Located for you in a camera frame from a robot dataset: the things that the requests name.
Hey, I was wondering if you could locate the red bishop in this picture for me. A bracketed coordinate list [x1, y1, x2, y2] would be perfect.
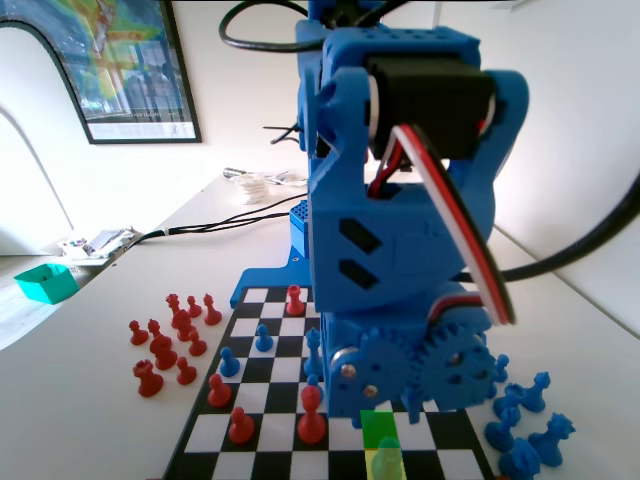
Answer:
[297, 385, 327, 446]
[202, 293, 224, 327]

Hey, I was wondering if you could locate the blue king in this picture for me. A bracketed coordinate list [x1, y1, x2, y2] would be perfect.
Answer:
[303, 327, 324, 382]

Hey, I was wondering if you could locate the black white chessboard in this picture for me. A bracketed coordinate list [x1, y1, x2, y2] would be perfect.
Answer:
[159, 285, 496, 480]

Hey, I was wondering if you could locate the red pawn far row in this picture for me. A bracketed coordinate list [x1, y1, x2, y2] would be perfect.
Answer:
[284, 284, 306, 317]

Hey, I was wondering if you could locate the red rook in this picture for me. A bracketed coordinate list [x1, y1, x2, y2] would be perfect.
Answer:
[132, 359, 165, 399]

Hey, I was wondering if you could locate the white stacked object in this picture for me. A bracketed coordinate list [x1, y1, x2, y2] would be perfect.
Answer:
[234, 172, 274, 206]

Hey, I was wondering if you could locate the black zip tie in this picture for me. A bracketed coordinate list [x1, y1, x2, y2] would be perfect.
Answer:
[263, 124, 304, 146]

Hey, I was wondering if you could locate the pile of papers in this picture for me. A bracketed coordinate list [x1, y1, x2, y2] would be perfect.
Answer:
[57, 225, 144, 261]

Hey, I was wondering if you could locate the teal plastic box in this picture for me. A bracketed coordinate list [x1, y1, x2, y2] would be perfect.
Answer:
[13, 263, 80, 305]

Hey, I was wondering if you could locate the white door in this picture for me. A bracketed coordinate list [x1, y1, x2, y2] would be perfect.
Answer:
[394, 0, 437, 30]

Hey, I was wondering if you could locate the black framed map poster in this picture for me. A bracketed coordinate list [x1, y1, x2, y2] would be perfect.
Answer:
[0, 0, 203, 146]

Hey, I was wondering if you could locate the white arched panel black rim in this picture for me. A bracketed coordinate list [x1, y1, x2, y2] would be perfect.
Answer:
[0, 19, 94, 256]

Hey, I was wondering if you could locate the blue base plate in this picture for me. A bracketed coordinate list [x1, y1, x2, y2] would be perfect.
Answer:
[229, 247, 314, 309]

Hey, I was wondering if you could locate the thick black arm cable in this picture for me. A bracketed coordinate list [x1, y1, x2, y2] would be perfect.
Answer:
[219, 0, 640, 284]

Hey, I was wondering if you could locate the black table cable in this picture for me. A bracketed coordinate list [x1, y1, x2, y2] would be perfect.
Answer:
[167, 192, 307, 234]
[119, 212, 294, 251]

